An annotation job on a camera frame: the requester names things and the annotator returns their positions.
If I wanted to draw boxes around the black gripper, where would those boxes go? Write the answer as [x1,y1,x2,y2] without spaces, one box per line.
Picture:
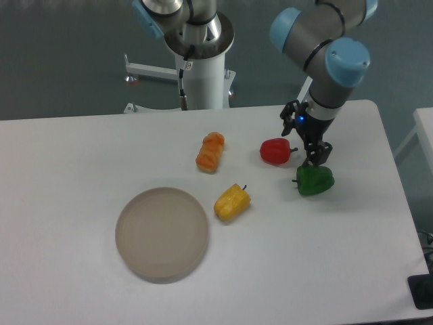
[279,100,333,167]

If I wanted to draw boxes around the red bell pepper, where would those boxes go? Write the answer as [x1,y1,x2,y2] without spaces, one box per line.
[260,138,298,165]

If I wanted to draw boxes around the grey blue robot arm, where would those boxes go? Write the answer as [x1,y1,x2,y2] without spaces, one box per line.
[132,1,378,166]

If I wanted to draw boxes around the green bell pepper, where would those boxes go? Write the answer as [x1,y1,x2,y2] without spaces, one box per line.
[292,165,335,196]

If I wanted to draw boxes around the yellow bell pepper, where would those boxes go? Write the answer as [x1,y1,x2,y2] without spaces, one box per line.
[213,183,251,222]

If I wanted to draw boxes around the orange bell pepper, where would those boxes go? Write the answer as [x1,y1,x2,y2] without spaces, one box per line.
[196,132,225,173]

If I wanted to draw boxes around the white side table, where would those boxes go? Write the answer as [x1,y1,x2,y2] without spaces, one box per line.
[393,107,432,171]

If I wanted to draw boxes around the round beige plate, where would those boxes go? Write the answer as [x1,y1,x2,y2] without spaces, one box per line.
[115,187,210,284]

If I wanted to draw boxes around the black device at edge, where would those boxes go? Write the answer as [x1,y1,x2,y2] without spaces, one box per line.
[407,274,432,310]

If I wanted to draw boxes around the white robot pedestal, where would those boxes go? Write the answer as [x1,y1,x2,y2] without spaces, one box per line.
[124,12,236,110]

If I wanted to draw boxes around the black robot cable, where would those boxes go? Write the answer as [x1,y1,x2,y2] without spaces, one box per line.
[177,45,196,112]

